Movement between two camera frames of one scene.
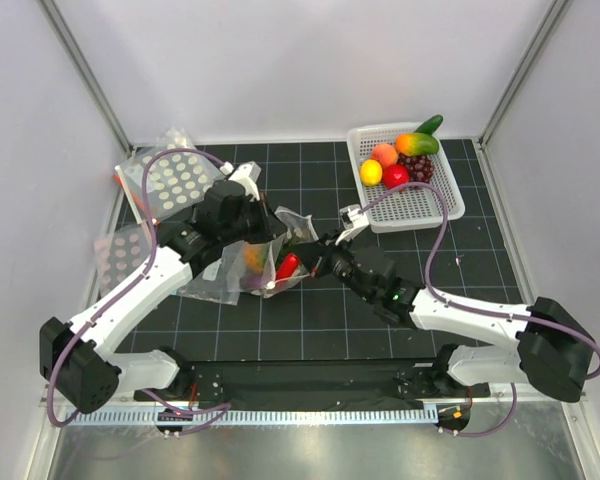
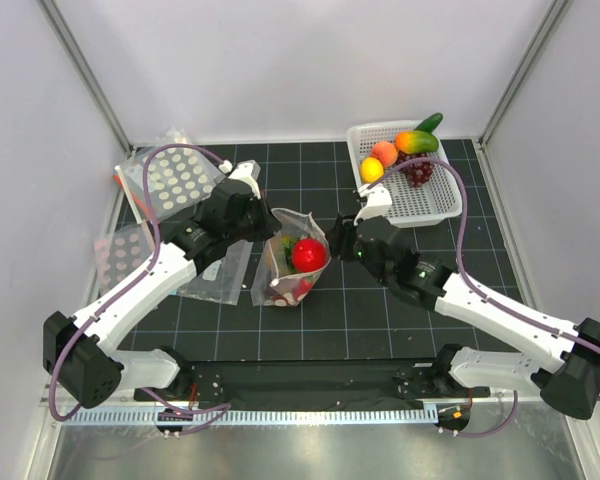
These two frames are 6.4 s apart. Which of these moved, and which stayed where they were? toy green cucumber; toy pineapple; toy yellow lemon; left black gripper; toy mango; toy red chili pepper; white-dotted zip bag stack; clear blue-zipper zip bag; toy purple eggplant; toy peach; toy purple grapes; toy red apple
Moved: toy pineapple; toy red chili pepper; toy red apple; toy purple eggplant
Stayed: white-dotted zip bag stack; toy mango; clear blue-zipper zip bag; left black gripper; toy yellow lemon; toy green cucumber; toy purple grapes; toy peach
